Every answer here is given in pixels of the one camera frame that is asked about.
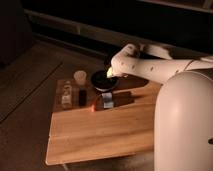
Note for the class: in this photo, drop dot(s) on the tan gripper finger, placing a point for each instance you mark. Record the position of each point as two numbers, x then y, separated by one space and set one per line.
109 73

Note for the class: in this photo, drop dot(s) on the dark ceramic bowl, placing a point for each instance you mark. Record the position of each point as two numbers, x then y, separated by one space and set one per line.
101 82

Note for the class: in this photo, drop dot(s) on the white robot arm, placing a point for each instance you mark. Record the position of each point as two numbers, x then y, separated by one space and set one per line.
183 123

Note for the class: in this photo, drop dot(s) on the small white plastic cup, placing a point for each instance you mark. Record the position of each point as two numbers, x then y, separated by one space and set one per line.
80 77

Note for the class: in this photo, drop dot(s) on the red orange pepper toy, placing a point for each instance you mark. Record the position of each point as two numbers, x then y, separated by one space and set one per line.
94 103

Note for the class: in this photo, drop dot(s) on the clear small bottle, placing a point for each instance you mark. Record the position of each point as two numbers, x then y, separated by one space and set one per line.
66 98

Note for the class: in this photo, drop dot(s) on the wooden board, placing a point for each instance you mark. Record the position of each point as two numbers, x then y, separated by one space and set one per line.
83 134

